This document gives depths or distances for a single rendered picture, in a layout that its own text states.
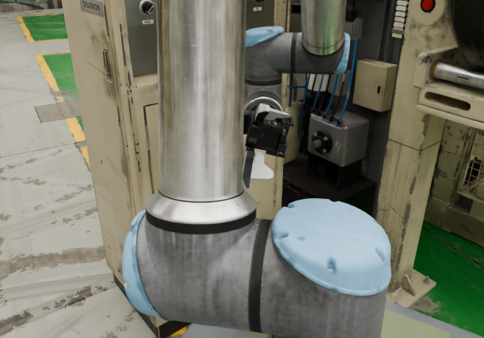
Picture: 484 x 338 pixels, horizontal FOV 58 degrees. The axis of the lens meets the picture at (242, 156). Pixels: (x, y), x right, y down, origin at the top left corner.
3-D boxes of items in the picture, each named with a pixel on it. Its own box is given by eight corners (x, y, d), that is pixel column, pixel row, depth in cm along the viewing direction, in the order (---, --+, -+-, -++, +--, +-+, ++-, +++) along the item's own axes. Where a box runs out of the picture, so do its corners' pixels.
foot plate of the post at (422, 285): (338, 277, 178) (339, 269, 176) (379, 251, 193) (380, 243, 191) (396, 317, 159) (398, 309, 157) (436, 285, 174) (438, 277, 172)
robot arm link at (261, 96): (248, 88, 98) (238, 127, 101) (248, 94, 93) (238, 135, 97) (287, 96, 98) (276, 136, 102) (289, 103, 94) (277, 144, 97)
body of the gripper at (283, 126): (294, 125, 83) (290, 107, 94) (250, 114, 83) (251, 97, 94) (284, 161, 86) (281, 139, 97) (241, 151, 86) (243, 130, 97)
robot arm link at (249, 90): (243, 76, 109) (244, 114, 113) (241, 89, 98) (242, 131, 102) (281, 76, 109) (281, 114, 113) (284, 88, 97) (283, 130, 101)
